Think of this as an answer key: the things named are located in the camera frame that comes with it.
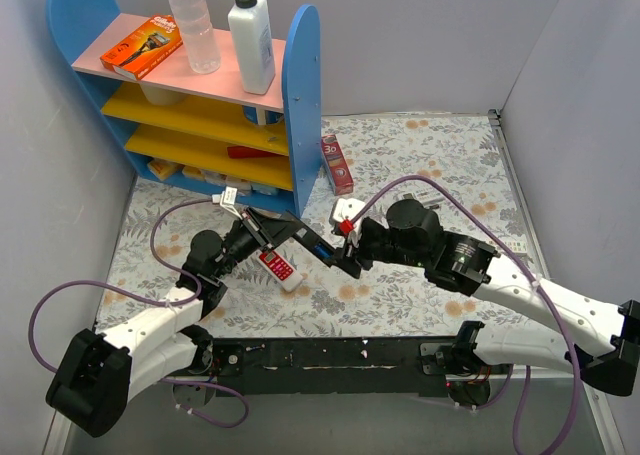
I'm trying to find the black remote control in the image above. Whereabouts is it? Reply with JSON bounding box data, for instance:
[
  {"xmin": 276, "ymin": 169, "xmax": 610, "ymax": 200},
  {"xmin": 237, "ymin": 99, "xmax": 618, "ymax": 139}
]
[{"xmin": 301, "ymin": 226, "xmax": 336, "ymax": 267}]

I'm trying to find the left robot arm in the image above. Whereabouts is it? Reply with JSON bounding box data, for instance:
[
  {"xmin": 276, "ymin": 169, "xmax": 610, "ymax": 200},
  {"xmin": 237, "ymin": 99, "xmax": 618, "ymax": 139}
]
[{"xmin": 45, "ymin": 208, "xmax": 307, "ymax": 437}]

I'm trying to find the red and white remote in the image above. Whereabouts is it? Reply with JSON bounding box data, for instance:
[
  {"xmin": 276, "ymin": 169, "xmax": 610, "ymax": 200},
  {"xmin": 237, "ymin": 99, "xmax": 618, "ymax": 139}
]
[{"xmin": 258, "ymin": 250, "xmax": 303, "ymax": 293}]

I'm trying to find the white air conditioner remote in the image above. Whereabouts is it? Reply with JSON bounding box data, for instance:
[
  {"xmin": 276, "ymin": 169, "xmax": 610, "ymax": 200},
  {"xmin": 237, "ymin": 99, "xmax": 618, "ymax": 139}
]
[{"xmin": 402, "ymin": 191, "xmax": 445, "ymax": 210}]

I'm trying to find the white remote with coloured buttons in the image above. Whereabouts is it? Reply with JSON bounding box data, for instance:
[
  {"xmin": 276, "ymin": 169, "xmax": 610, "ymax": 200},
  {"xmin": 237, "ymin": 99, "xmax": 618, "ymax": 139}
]
[{"xmin": 503, "ymin": 240, "xmax": 528, "ymax": 255}]

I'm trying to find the white packets bottom shelf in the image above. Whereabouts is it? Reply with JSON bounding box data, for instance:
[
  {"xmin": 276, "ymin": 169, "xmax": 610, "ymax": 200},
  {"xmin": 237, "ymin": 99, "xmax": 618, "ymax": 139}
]
[{"xmin": 182, "ymin": 165, "xmax": 279, "ymax": 196}]

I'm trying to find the red toothpaste box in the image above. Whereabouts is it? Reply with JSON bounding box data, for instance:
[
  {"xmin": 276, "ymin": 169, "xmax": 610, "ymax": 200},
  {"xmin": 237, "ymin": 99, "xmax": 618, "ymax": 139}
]
[{"xmin": 321, "ymin": 134, "xmax": 354, "ymax": 195}]

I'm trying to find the red box on shelf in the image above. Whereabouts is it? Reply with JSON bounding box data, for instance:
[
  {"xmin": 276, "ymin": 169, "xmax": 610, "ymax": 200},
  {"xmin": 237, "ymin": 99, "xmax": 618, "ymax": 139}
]
[{"xmin": 227, "ymin": 146, "xmax": 280, "ymax": 159}]

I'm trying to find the yellow packet bottom shelf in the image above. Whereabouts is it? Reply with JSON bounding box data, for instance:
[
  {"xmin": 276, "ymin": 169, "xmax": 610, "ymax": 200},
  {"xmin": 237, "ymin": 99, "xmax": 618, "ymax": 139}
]
[{"xmin": 147, "ymin": 158, "xmax": 183, "ymax": 182}]

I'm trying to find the floral table mat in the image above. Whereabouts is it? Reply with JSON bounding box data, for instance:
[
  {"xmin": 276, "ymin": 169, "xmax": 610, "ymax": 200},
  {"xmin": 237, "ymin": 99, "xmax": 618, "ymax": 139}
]
[{"xmin": 95, "ymin": 113, "xmax": 535, "ymax": 338}]

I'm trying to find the blue wooden shelf unit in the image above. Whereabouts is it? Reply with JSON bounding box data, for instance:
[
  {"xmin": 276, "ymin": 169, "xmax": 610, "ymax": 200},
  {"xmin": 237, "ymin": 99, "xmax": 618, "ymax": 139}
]
[{"xmin": 46, "ymin": 0, "xmax": 322, "ymax": 214}]

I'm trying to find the beige cup under shelf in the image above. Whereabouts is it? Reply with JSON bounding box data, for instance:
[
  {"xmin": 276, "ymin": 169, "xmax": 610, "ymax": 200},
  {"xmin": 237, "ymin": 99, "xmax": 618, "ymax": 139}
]
[{"xmin": 140, "ymin": 85, "xmax": 187, "ymax": 106}]

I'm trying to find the clear plastic water bottle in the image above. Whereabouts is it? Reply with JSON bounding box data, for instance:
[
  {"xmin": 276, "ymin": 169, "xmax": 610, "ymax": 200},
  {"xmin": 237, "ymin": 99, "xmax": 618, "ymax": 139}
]
[{"xmin": 168, "ymin": 0, "xmax": 221, "ymax": 74}]

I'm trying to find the white bottle black cap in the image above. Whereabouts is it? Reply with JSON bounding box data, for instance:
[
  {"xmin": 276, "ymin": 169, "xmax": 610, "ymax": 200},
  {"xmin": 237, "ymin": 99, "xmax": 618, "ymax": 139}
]
[{"xmin": 227, "ymin": 0, "xmax": 275, "ymax": 95}]

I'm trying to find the orange razor box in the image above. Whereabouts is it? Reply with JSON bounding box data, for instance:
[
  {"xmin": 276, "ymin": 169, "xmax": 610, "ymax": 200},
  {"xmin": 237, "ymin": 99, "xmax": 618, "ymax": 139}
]
[{"xmin": 100, "ymin": 15, "xmax": 183, "ymax": 81}]

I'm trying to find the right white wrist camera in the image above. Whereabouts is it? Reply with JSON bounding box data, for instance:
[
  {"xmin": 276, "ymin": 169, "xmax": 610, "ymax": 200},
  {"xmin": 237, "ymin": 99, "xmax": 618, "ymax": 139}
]
[{"xmin": 329, "ymin": 198, "xmax": 365, "ymax": 244}]

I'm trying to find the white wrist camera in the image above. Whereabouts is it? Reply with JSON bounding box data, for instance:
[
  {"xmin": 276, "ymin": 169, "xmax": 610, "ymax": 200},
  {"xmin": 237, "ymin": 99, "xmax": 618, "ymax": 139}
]
[
  {"xmin": 329, "ymin": 198, "xmax": 365, "ymax": 244},
  {"xmin": 211, "ymin": 186, "xmax": 246, "ymax": 219}
]

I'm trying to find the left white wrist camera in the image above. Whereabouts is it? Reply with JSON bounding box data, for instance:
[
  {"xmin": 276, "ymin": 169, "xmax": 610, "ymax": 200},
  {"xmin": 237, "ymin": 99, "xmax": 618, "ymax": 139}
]
[{"xmin": 211, "ymin": 186, "xmax": 246, "ymax": 219}]

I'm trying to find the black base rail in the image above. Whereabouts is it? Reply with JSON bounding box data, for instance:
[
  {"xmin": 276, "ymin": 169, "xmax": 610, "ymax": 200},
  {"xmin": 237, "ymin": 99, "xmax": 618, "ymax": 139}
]
[{"xmin": 202, "ymin": 336, "xmax": 483, "ymax": 397}]

